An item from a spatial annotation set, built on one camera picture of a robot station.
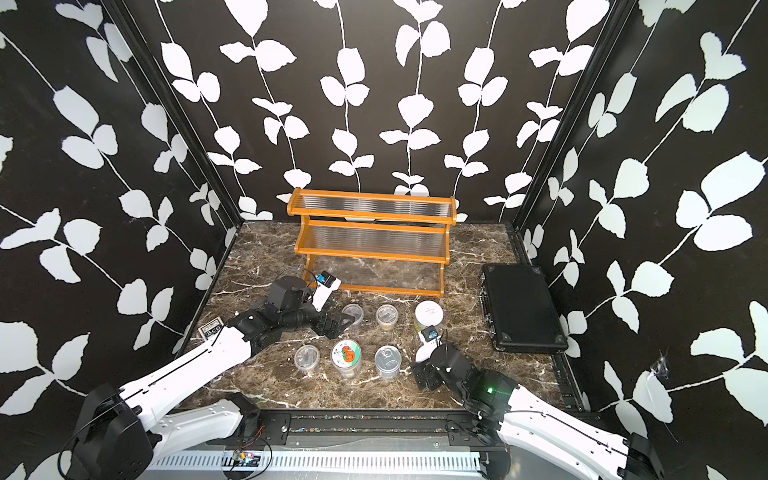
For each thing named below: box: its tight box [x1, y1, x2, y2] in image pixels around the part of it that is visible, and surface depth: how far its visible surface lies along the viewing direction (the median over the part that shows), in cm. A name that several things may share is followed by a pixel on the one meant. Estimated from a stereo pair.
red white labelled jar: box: [331, 339, 363, 378], surface depth 80 cm
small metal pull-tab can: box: [374, 345, 402, 379], surface depth 82 cm
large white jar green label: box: [414, 300, 445, 332], surface depth 88 cm
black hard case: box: [480, 264, 568, 354], surface depth 94 cm
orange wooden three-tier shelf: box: [286, 187, 457, 297], surface depth 109 cm
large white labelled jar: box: [415, 339, 438, 363], surface depth 78 cm
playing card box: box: [198, 316, 225, 341], surface depth 92 cm
